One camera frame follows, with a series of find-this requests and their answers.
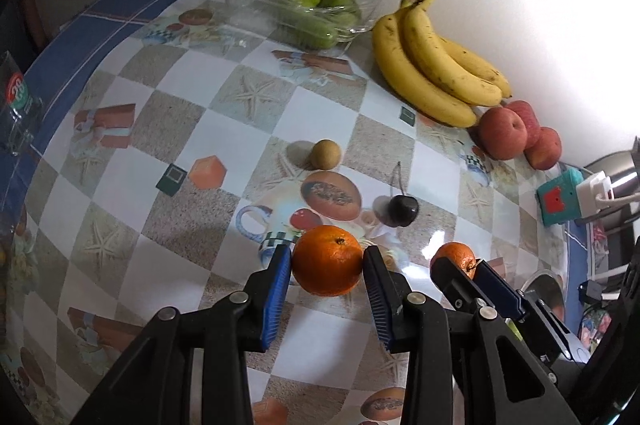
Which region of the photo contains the dark plum with stem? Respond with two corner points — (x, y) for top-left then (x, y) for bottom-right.
(387, 161), (420, 229)

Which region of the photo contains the orange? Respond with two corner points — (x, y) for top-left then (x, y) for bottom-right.
(291, 225), (364, 297)
(433, 242), (478, 281)

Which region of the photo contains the black charger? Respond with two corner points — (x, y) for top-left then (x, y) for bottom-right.
(579, 279), (607, 304)

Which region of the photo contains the colourful printed bag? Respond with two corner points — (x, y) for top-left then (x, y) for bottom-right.
(577, 305), (617, 358)

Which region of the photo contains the red apple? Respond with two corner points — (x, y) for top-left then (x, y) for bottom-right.
(506, 100), (542, 150)
(524, 127), (563, 171)
(476, 107), (529, 161)

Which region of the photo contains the small brown longan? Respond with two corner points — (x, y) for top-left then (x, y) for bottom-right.
(311, 139), (343, 170)

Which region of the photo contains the stainless steel kettle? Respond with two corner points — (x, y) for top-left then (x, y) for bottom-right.
(582, 136), (640, 202)

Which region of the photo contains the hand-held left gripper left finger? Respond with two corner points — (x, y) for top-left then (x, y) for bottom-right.
(70, 244), (294, 425)

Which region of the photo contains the white power plug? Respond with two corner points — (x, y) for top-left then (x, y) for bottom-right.
(575, 171), (617, 214)

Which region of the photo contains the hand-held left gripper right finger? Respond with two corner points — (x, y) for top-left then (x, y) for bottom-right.
(362, 246), (581, 425)

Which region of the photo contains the clear drinking glass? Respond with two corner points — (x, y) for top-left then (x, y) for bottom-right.
(0, 49), (45, 156)

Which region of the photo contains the clear plastic fruit package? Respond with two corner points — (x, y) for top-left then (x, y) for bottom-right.
(217, 0), (382, 52)

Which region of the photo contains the teal box with red patch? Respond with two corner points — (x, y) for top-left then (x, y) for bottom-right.
(537, 168), (586, 226)

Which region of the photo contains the printed checkered tablecloth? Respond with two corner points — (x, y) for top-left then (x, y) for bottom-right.
(0, 0), (598, 425)

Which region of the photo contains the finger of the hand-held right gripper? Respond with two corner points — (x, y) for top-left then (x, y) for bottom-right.
(472, 260), (529, 322)
(430, 256), (485, 312)

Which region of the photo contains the stainless steel bowl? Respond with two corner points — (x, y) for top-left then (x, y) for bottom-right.
(517, 270), (567, 323)

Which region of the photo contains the yellow banana bunch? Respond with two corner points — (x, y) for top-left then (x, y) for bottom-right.
(372, 0), (513, 128)

